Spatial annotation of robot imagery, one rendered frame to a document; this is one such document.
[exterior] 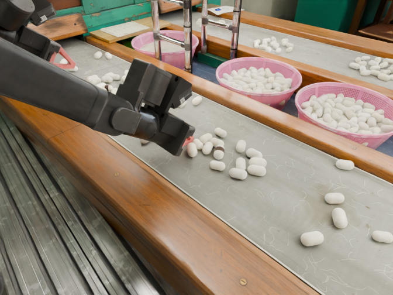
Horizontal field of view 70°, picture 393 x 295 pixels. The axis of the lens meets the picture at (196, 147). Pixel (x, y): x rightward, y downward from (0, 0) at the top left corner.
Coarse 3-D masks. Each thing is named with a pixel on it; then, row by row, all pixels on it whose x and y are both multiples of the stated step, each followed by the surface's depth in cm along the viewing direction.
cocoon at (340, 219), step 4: (336, 208) 49; (340, 208) 49; (332, 212) 49; (336, 212) 48; (340, 212) 48; (344, 212) 48; (332, 216) 49; (336, 216) 48; (340, 216) 48; (344, 216) 48; (336, 220) 48; (340, 220) 47; (344, 220) 47; (336, 224) 48; (340, 224) 47; (344, 224) 47
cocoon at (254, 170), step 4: (252, 164) 58; (248, 168) 58; (252, 168) 57; (256, 168) 57; (260, 168) 57; (264, 168) 57; (252, 172) 57; (256, 172) 57; (260, 172) 57; (264, 172) 57
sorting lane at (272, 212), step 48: (96, 48) 114; (192, 96) 84; (144, 144) 66; (288, 144) 66; (192, 192) 55; (240, 192) 55; (288, 192) 55; (336, 192) 55; (384, 192) 55; (288, 240) 46; (336, 240) 47; (336, 288) 41; (384, 288) 41
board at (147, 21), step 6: (144, 18) 134; (150, 18) 134; (144, 24) 127; (150, 24) 127; (162, 24) 127; (168, 24) 128; (96, 30) 120; (144, 30) 120; (150, 30) 123; (96, 36) 116; (102, 36) 114; (108, 36) 114; (114, 36) 114; (126, 36) 115; (132, 36) 117; (108, 42) 111
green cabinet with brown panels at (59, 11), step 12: (48, 0) 104; (60, 0) 107; (72, 0) 110; (84, 0) 112; (96, 0) 116; (108, 0) 120; (120, 0) 124; (132, 0) 128; (144, 0) 132; (60, 12) 108; (72, 12) 111; (84, 12) 115; (96, 12) 118
